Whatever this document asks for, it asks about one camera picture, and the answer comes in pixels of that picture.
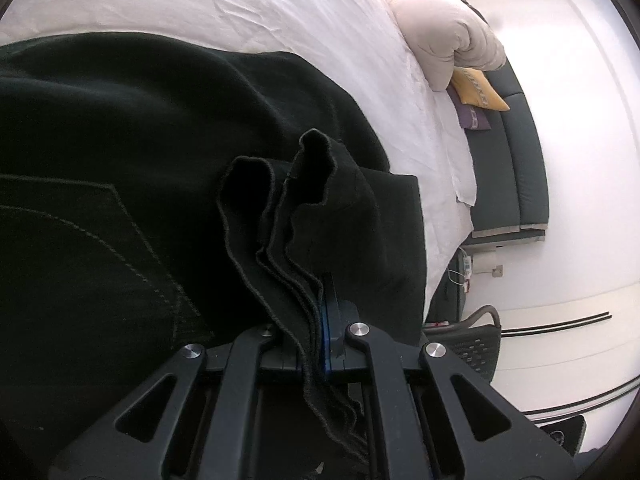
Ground black pants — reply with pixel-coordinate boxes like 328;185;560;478
1;32;426;479

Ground black mesh chair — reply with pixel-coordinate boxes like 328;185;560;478
423;304;587;457

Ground dark green headboard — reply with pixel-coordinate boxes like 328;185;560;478
459;0;550;246

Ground purple cushion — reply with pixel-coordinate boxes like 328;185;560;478
447;86;491;131

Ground yellow cushion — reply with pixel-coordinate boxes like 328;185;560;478
451;67;510;112

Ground rolled white duvet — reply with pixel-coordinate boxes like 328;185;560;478
386;0;506;91

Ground white round bed mattress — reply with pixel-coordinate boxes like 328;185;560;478
1;0;472;295

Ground bedside power strip cables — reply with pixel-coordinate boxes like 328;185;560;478
447;246;474;294

